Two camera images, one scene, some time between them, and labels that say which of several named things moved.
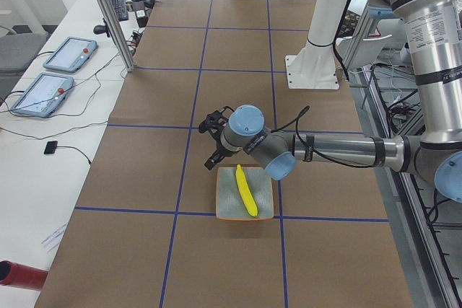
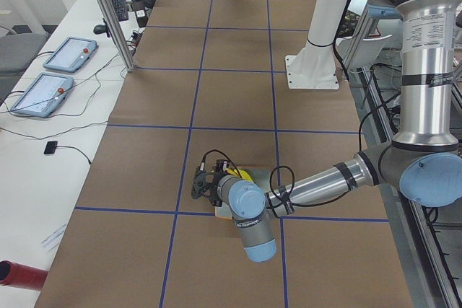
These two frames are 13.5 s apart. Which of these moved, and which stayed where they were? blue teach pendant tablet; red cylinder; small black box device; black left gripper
Moved: black left gripper
Stayed: small black box device; blue teach pendant tablet; red cylinder
